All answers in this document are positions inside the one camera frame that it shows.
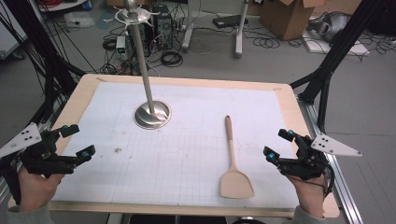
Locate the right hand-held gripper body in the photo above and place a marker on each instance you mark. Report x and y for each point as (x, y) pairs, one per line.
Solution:
(311, 160)

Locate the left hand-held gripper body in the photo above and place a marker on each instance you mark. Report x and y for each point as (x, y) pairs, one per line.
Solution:
(40, 160)

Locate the beige spatula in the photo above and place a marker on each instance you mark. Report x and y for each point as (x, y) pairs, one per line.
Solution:
(235, 185)

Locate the metal utensil stand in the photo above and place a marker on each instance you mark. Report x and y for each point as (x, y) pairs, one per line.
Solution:
(146, 77)

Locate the person's left hand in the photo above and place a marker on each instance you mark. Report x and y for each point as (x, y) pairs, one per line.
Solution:
(35, 189)

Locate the person's right hand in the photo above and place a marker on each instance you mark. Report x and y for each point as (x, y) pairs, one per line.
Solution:
(308, 194)

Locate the white grid mat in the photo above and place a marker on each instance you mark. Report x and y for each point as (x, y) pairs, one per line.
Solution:
(174, 161)

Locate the small white power device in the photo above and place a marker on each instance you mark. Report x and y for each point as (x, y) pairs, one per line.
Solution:
(120, 46)

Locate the white flat board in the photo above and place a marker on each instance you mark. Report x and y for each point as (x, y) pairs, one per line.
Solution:
(358, 49)

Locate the white cabinet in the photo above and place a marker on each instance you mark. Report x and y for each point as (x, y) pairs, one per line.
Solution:
(9, 37)

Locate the clear plastic bag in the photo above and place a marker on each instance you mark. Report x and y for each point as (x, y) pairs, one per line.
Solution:
(79, 20)

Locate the brown cardboard box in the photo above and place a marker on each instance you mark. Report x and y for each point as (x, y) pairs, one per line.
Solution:
(286, 18)

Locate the grey silver bag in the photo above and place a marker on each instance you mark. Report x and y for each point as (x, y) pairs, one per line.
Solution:
(331, 26)

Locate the white round table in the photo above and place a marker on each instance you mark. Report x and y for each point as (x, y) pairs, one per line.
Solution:
(62, 4)

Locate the black flat device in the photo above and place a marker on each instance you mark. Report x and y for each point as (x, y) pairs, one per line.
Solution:
(229, 21)

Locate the black computer tower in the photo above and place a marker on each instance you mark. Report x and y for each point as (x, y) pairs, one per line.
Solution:
(162, 26)

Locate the aluminium rail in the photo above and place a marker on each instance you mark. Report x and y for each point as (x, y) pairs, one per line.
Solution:
(342, 186)
(3, 190)

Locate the black metal frame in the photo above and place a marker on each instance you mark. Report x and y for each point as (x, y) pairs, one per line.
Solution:
(339, 46)
(49, 62)

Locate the white metal stand frame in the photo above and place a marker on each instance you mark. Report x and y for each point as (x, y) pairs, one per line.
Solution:
(239, 37)

